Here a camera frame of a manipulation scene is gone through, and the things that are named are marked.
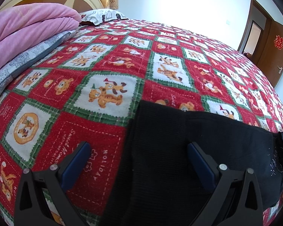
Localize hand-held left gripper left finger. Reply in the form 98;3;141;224
14;141;92;226

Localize brown door frame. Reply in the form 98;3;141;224
237;0;273;54

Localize white patterned pillow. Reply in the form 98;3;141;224
79;9;129;26

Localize folded pink quilt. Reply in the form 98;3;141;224
0;3;82;76

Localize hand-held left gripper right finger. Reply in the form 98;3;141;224
187;142;265;226

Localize red printed bed blanket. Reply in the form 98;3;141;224
0;19;283;226

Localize grey floral folded quilt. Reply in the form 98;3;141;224
0;29;77;105

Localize brown wooden door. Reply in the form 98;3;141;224
251;20;283;87

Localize black pants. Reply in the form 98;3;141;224
98;100;283;226

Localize red paper door decoration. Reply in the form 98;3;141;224
273;35;283;50

